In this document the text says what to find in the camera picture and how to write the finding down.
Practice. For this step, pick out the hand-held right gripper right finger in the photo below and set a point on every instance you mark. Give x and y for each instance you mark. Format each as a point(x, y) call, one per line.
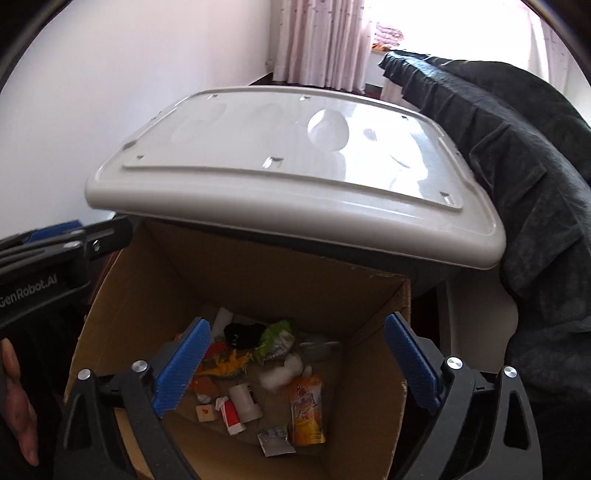
point(411, 364)

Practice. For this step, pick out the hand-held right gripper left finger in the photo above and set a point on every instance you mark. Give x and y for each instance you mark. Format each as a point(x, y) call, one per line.
point(181, 367)

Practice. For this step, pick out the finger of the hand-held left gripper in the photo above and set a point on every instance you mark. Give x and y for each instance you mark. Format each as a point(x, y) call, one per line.
point(104, 240)
point(39, 235)

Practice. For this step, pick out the orange toy dinosaur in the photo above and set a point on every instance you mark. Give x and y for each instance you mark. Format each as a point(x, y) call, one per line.
point(228, 363)

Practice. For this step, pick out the small orange white square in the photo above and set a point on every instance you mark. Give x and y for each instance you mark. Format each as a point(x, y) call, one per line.
point(205, 413)

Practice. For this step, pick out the black cloth item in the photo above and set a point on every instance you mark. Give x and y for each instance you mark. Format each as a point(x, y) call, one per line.
point(242, 334)

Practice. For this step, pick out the brown cardboard box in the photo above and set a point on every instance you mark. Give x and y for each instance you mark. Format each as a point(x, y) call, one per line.
point(161, 286)

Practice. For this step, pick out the white cotton ball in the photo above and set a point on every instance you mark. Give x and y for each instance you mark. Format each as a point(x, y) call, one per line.
point(281, 374)

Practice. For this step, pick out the orange juice pouch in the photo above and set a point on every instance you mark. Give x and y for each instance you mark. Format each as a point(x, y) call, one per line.
point(307, 415)

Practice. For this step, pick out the small silver sachet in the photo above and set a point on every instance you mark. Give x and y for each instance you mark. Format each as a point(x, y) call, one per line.
point(274, 439)

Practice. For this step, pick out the person's left hand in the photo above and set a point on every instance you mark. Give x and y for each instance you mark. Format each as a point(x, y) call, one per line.
point(21, 406)

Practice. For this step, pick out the red white tube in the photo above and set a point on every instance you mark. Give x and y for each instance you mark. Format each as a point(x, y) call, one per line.
point(231, 417)

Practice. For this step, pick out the white paper roll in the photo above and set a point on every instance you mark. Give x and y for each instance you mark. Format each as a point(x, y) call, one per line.
point(244, 401)

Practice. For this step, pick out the green snack packet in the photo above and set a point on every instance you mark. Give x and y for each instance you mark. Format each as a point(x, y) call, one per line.
point(277, 340)

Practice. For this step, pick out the white plastic storage box lid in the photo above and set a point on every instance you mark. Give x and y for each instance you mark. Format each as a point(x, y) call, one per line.
point(286, 194)

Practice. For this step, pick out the pink patterned curtain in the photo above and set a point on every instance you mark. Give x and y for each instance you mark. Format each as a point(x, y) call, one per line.
point(551, 50)
point(318, 41)

